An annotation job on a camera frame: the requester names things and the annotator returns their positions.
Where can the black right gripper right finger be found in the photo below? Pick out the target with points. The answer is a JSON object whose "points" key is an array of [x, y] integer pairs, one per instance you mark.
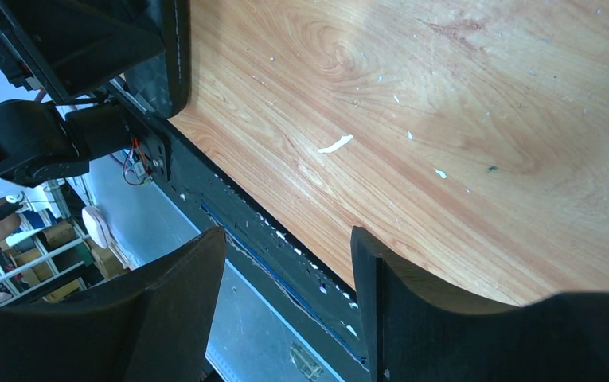
{"points": [[419, 327]]}

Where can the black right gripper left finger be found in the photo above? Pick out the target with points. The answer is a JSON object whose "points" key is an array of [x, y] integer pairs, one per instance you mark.
{"points": [[151, 324]]}

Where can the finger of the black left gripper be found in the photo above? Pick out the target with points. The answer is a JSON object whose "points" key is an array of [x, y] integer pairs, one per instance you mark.
{"points": [[71, 48]]}

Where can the black glasses case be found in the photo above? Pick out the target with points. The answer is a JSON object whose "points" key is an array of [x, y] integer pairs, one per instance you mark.
{"points": [[163, 83]]}

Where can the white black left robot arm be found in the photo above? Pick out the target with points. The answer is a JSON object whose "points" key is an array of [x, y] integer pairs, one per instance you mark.
{"points": [[44, 141]]}

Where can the white paper scrap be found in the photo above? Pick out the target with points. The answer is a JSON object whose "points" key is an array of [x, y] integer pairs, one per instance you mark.
{"points": [[343, 140]]}

